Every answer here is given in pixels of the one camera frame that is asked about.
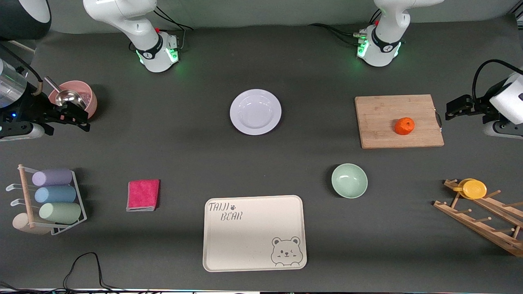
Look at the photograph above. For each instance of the metal scoop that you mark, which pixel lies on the metal scoop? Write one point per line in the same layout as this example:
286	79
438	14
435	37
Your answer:
67	97

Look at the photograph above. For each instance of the orange fruit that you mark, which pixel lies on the orange fruit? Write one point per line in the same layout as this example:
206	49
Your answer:
404	126

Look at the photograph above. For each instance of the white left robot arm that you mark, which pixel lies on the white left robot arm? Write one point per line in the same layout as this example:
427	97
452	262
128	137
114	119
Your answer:
384	45

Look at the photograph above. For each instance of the light green bowl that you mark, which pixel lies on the light green bowl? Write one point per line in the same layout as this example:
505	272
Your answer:
349	181

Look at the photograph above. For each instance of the pink bowl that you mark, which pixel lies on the pink bowl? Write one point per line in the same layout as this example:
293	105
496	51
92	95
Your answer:
92	104

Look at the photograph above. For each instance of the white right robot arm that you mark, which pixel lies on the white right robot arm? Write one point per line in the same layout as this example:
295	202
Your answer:
122	16

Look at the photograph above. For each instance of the beige cup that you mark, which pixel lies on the beige cup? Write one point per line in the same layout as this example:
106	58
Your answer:
20	222

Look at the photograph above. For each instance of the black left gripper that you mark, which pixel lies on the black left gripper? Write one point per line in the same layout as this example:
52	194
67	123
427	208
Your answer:
483	101

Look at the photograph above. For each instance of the yellow mug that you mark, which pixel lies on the yellow mug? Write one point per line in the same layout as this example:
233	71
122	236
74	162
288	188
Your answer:
474	189

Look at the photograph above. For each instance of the wooden cutting board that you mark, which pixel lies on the wooden cutting board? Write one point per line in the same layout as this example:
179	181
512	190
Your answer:
380	122

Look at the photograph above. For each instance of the blue cup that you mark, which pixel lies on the blue cup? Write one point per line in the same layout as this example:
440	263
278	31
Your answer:
55	194

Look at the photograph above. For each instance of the pink folded cloth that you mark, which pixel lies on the pink folded cloth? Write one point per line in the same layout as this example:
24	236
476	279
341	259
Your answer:
143	195

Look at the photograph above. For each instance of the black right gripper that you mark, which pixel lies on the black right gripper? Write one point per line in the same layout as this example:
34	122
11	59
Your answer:
29	107

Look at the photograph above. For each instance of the beige tray with bear print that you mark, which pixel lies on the beige tray with bear print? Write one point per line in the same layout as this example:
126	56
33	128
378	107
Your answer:
245	241

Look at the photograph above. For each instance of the white round plate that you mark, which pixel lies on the white round plate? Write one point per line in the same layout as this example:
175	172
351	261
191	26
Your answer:
255	112

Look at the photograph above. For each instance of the wooden peg drying rack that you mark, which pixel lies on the wooden peg drying rack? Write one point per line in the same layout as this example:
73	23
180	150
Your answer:
474	226

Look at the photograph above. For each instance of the thin beige bar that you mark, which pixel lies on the thin beige bar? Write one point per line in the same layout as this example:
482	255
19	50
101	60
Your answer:
20	46

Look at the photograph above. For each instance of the green cup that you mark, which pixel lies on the green cup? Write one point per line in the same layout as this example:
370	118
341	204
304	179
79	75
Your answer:
59	212

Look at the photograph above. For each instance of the purple cup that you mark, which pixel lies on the purple cup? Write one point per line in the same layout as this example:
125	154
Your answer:
51	178

